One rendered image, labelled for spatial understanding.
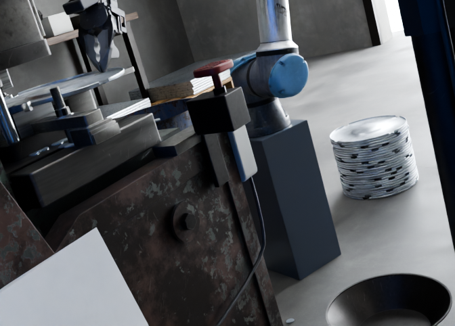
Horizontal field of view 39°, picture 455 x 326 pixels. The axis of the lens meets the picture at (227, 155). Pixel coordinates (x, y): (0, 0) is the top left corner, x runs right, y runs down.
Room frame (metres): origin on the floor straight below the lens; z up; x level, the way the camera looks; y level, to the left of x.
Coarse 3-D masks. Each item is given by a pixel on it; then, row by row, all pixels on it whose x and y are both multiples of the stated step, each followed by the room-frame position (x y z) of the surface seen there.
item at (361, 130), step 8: (360, 120) 2.47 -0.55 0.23; (368, 120) 2.44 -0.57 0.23; (376, 120) 2.41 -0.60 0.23; (384, 120) 2.38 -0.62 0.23; (392, 120) 2.35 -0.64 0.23; (400, 120) 2.32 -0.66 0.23; (344, 128) 2.44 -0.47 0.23; (352, 128) 2.41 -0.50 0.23; (360, 128) 2.35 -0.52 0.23; (368, 128) 2.32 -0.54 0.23; (376, 128) 2.29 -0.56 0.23; (384, 128) 2.28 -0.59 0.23; (392, 128) 2.25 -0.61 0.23; (400, 128) 2.22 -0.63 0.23; (336, 136) 2.36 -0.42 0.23; (344, 136) 2.33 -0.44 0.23; (352, 136) 2.30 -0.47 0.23; (360, 136) 2.27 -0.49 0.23; (368, 136) 2.24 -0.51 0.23; (376, 136) 2.21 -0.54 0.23; (384, 136) 2.19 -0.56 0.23
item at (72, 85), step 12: (96, 72) 1.45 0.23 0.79; (108, 72) 1.40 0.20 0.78; (120, 72) 1.29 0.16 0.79; (48, 84) 1.46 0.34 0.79; (60, 84) 1.37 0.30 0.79; (72, 84) 1.31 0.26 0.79; (84, 84) 1.30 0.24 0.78; (96, 84) 1.22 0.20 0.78; (24, 96) 1.38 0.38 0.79; (36, 96) 1.27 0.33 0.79; (48, 96) 1.26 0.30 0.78
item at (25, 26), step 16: (0, 0) 1.20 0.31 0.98; (16, 0) 1.22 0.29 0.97; (32, 0) 1.28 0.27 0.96; (0, 16) 1.19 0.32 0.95; (16, 16) 1.21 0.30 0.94; (32, 16) 1.24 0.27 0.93; (0, 32) 1.18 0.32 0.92; (16, 32) 1.20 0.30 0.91; (32, 32) 1.23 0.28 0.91; (0, 48) 1.17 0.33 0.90
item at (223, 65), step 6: (222, 60) 1.21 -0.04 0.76; (228, 60) 1.20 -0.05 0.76; (204, 66) 1.20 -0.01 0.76; (210, 66) 1.18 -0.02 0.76; (216, 66) 1.16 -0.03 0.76; (222, 66) 1.17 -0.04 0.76; (228, 66) 1.19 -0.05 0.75; (198, 72) 1.18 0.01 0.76; (204, 72) 1.17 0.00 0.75; (210, 72) 1.16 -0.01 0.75; (216, 72) 1.16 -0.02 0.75; (216, 78) 1.19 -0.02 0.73; (216, 84) 1.19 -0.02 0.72
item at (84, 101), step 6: (132, 66) 1.41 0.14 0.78; (126, 72) 1.39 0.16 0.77; (90, 90) 1.33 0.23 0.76; (72, 96) 1.27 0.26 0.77; (78, 96) 1.30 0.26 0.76; (84, 96) 1.32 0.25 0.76; (90, 96) 1.33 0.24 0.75; (66, 102) 1.28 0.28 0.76; (72, 102) 1.29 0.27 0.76; (78, 102) 1.30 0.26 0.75; (84, 102) 1.31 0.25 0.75; (90, 102) 1.32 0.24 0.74; (54, 108) 1.30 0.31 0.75; (72, 108) 1.29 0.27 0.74; (78, 108) 1.30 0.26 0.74; (84, 108) 1.31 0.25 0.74; (90, 108) 1.32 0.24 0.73; (96, 108) 1.33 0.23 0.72
